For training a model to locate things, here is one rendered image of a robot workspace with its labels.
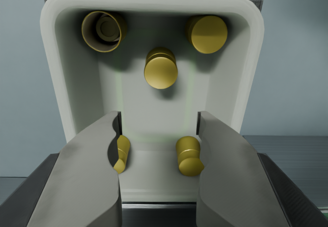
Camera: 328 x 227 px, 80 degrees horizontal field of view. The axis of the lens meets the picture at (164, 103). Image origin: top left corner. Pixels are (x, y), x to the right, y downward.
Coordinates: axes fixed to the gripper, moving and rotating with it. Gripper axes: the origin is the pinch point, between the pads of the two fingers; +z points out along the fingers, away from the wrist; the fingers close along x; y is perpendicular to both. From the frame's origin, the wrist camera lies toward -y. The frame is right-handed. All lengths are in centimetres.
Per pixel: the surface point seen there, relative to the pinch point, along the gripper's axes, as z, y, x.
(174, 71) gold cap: 7.7, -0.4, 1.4
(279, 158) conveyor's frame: 8.3, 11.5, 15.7
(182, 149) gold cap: 9.6, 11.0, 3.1
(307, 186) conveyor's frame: 4.0, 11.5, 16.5
